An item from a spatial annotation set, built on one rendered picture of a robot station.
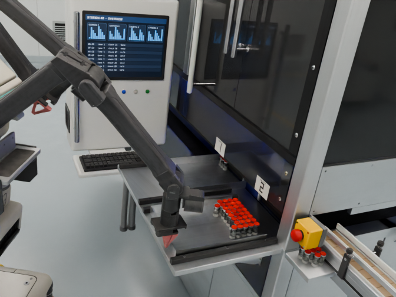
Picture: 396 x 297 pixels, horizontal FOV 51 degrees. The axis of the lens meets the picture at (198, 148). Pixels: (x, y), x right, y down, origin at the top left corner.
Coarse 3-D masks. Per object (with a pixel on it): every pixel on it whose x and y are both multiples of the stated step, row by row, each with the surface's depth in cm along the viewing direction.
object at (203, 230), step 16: (160, 208) 152; (208, 208) 159; (192, 224) 149; (208, 224) 150; (224, 224) 151; (176, 240) 139; (192, 240) 140; (208, 240) 141; (224, 240) 142; (240, 240) 139
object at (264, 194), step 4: (256, 180) 154; (260, 180) 151; (256, 184) 154; (260, 184) 151; (256, 188) 154; (260, 188) 152; (264, 188) 149; (268, 188) 147; (260, 192) 152; (264, 192) 150; (268, 192) 147; (264, 196) 150
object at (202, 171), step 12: (192, 156) 190; (204, 156) 193; (216, 156) 196; (180, 168) 185; (192, 168) 187; (204, 168) 188; (216, 168) 190; (192, 180) 177; (204, 180) 178; (216, 180) 179; (228, 180) 181
